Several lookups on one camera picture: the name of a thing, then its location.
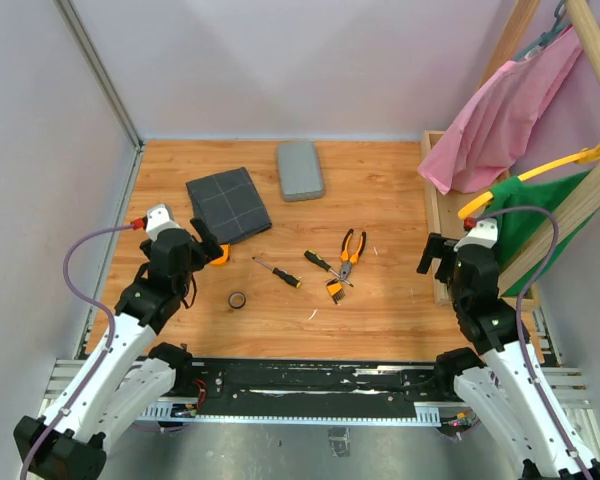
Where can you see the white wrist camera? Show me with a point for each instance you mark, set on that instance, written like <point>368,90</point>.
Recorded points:
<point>157,219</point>
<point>480,232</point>

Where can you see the pink shirt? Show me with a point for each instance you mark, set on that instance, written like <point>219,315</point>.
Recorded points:
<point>492,130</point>

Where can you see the wooden clothes rack frame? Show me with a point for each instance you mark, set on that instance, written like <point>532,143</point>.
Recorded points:
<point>582,202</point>

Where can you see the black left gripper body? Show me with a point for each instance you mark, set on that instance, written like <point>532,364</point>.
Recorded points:
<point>198,257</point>

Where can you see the green shirt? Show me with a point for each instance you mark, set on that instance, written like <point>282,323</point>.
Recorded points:
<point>514,229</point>

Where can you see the orange black pliers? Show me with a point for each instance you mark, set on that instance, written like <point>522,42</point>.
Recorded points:
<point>349,259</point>

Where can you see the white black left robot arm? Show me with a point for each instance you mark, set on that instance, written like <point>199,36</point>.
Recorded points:
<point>124,374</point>

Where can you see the orange black hex key set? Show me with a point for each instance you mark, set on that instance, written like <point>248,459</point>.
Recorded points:
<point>335,290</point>

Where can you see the grey plastic tool case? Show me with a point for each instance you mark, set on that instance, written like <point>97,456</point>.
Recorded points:
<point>299,171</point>

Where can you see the yellow clothes hanger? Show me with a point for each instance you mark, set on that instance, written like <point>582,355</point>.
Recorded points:
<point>585,156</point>

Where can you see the black yellow thick screwdriver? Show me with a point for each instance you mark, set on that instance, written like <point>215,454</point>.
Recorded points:
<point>317,260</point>

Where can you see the teal clothes hanger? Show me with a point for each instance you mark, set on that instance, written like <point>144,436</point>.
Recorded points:
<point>560,24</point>

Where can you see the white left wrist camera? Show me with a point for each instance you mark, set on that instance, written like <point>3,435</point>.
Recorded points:
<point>157,219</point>

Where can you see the dark grey checked cloth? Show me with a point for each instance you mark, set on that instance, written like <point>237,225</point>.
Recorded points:
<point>230,205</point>

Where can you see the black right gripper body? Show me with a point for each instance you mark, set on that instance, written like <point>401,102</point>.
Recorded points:
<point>458,300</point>

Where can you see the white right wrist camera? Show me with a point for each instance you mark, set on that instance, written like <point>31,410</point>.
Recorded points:
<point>480,232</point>

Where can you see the aluminium frame rail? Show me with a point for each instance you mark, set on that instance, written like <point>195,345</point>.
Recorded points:
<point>168,361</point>

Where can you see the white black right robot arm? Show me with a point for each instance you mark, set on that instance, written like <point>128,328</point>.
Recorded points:
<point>498,374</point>

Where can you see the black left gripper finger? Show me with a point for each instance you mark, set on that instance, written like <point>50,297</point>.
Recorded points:
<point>206,237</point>
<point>215,253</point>

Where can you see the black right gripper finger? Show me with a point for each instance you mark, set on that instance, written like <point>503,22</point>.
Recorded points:
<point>446,255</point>
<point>432,250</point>

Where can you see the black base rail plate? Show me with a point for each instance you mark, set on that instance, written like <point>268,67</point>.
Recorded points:
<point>309,390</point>

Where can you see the black yellow slim screwdriver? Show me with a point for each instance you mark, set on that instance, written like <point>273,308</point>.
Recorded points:
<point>286,277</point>

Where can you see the black tape roll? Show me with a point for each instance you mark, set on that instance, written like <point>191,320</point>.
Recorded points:
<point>237,300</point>

